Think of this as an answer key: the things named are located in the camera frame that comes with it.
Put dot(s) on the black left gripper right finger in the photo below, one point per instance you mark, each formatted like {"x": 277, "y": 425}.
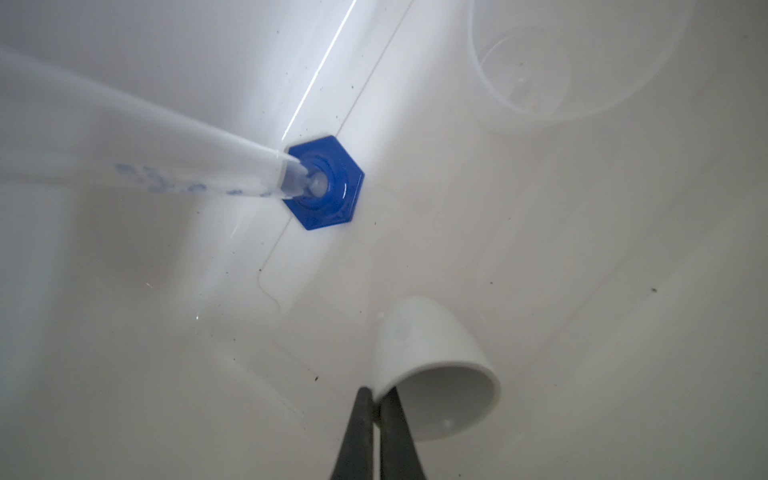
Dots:
{"x": 399, "y": 459}

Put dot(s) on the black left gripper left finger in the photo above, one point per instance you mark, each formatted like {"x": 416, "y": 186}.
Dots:
{"x": 355, "y": 458}

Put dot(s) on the small glass dish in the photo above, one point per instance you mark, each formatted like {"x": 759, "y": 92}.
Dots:
{"x": 444, "y": 380}

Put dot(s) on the large clear petri dish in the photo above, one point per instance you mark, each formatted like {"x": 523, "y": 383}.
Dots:
{"x": 535, "y": 64}

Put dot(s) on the clear thin glass tube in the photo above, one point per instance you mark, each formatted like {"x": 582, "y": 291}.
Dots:
{"x": 60, "y": 128}

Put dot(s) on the white plastic storage bin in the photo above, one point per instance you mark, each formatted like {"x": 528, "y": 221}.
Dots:
{"x": 613, "y": 268}

